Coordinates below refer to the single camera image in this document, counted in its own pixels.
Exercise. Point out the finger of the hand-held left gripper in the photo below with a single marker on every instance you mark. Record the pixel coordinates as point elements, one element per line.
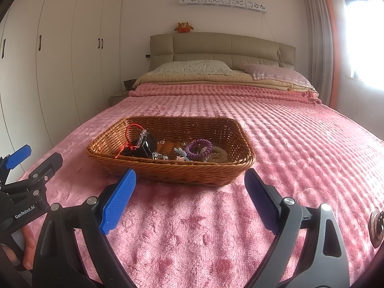
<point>45,169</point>
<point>18,157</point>

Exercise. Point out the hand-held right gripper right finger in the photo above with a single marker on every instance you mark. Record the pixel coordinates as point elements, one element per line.
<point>262,201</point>

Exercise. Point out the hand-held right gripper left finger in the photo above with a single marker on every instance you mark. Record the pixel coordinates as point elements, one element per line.
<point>118,201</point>

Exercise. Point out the brown wicker basket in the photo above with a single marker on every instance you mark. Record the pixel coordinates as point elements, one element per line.
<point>186,174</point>

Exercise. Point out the light blue hair clip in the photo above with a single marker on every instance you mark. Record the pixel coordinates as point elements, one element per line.
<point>181,151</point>

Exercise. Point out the person's left hand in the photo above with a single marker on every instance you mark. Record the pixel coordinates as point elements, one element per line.
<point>28,246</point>

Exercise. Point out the black hair clip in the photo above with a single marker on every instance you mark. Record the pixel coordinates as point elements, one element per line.
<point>145,147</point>

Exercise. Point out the pink plush blanket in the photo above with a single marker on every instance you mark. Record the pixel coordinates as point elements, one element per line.
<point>300,144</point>

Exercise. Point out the white wardrobe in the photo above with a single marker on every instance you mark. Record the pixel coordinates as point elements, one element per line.
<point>69,66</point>

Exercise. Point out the dark pouch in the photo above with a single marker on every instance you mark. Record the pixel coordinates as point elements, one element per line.
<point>129,84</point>

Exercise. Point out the brown round disc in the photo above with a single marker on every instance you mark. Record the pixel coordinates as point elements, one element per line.
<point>376,228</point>

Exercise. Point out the purple pillow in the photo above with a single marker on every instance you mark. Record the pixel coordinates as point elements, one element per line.
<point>276,73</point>

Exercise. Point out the white patterned pillow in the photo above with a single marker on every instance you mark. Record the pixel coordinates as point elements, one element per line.
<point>192,67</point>

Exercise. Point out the beige padded headboard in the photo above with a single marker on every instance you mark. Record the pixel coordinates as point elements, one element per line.
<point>210,45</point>

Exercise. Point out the orange curtain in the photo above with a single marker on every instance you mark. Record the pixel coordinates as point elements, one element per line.
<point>331,51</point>

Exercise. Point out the grey curtain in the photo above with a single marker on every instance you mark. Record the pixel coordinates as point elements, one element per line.
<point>313,36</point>

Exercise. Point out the orange plush toy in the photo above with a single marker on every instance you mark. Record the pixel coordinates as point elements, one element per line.
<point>184,27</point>

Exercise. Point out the window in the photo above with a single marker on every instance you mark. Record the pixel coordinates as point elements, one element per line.
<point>366,36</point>

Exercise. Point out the white carved wall shelf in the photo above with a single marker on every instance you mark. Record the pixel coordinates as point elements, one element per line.
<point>222,3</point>

